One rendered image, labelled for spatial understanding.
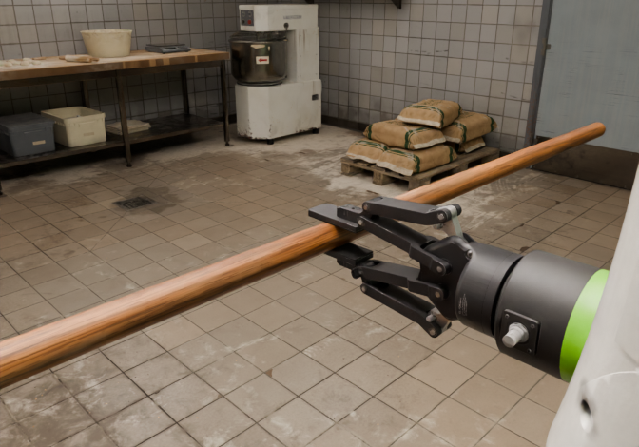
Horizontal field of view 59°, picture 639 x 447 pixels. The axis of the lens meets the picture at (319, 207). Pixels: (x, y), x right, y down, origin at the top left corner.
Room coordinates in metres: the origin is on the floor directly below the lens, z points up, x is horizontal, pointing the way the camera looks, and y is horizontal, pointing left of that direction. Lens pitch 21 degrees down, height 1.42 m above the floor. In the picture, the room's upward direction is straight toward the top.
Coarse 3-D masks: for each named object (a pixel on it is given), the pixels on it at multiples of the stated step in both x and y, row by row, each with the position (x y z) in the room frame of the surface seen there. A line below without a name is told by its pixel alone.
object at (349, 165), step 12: (468, 156) 4.56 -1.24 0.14; (480, 156) 4.57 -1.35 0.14; (492, 156) 4.72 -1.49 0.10; (348, 168) 4.47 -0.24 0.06; (360, 168) 4.56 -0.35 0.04; (372, 168) 4.29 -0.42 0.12; (384, 168) 4.21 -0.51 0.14; (432, 168) 4.21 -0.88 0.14; (444, 168) 4.21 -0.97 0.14; (456, 168) 4.35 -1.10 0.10; (468, 168) 4.61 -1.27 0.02; (384, 180) 4.24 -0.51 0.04; (396, 180) 4.34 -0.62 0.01; (408, 180) 4.04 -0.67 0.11; (420, 180) 3.98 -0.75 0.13
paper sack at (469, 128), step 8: (472, 112) 4.86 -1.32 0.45; (456, 120) 4.60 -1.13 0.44; (464, 120) 4.60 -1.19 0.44; (472, 120) 4.63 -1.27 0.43; (480, 120) 4.67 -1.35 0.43; (488, 120) 4.73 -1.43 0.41; (448, 128) 4.53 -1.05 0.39; (456, 128) 4.49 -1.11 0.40; (464, 128) 4.48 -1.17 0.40; (472, 128) 4.55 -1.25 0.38; (480, 128) 4.65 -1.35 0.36; (488, 128) 4.73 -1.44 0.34; (448, 136) 4.51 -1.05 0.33; (456, 136) 4.46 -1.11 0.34; (464, 136) 4.49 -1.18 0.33; (472, 136) 4.55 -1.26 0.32
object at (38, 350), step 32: (512, 160) 0.84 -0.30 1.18; (416, 192) 0.66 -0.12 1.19; (448, 192) 0.70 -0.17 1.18; (320, 224) 0.55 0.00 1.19; (256, 256) 0.47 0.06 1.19; (288, 256) 0.49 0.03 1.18; (160, 288) 0.41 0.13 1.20; (192, 288) 0.42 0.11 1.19; (224, 288) 0.44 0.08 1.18; (64, 320) 0.36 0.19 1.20; (96, 320) 0.36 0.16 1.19; (128, 320) 0.37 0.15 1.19; (160, 320) 0.39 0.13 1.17; (0, 352) 0.32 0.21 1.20; (32, 352) 0.32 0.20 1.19; (64, 352) 0.34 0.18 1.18; (0, 384) 0.31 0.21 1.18
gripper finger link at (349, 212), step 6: (378, 198) 0.53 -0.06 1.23; (348, 204) 0.56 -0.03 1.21; (342, 210) 0.55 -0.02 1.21; (348, 210) 0.54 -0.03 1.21; (354, 210) 0.54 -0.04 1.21; (360, 210) 0.54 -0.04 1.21; (342, 216) 0.55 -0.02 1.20; (348, 216) 0.54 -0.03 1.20; (354, 216) 0.54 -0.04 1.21; (366, 216) 0.53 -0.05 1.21; (372, 216) 0.52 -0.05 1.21; (354, 222) 0.54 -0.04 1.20
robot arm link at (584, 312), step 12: (600, 276) 0.37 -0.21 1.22; (588, 288) 0.36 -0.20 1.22; (600, 288) 0.36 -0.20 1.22; (588, 300) 0.35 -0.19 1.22; (576, 312) 0.35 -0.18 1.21; (588, 312) 0.35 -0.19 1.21; (576, 324) 0.35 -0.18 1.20; (588, 324) 0.34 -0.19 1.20; (576, 336) 0.34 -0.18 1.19; (564, 348) 0.34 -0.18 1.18; (576, 348) 0.34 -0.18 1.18; (564, 360) 0.34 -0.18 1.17; (576, 360) 0.34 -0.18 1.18; (564, 372) 0.35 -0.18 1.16
